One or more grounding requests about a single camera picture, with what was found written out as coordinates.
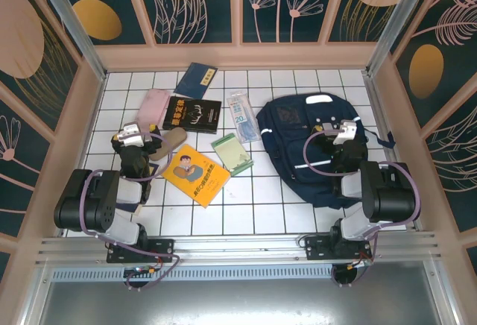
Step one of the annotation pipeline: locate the brown glasses case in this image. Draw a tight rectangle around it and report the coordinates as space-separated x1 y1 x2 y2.
148 127 187 162

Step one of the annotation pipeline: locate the navy blue backpack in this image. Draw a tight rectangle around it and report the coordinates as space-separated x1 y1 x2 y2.
256 92 396 209

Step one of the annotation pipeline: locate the pink pencil case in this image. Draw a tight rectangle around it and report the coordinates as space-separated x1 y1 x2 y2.
134 88 171 129

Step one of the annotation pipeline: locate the black book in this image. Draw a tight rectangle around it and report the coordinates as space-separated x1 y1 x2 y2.
162 95 222 135

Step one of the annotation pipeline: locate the green notepad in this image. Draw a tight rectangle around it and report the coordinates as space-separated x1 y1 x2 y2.
211 133 255 177

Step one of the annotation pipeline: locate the clear ruler set pack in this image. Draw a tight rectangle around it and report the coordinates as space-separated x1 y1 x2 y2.
227 91 261 145

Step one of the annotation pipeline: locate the small circuit board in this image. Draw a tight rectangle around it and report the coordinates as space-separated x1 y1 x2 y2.
124 266 157 277

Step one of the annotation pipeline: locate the grey metal sheet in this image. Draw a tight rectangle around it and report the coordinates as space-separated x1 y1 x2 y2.
22 280 459 325

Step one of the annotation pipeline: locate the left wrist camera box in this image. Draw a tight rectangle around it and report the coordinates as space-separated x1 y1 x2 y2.
118 122 151 146

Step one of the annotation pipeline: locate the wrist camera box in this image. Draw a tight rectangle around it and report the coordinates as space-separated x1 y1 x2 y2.
118 122 151 146
332 119 358 145

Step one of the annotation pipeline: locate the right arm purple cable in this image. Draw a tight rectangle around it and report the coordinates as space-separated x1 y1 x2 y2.
303 130 423 292

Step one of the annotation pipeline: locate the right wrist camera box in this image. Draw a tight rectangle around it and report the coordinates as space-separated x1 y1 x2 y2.
332 119 358 145

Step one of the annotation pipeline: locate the aluminium frame post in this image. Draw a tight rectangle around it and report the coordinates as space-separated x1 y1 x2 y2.
30 0 109 80
364 0 445 76

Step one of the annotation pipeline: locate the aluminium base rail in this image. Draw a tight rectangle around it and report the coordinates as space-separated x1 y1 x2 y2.
35 230 443 266

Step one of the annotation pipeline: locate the grey slotted cable duct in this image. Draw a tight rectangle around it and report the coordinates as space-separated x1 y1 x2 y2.
50 267 336 282

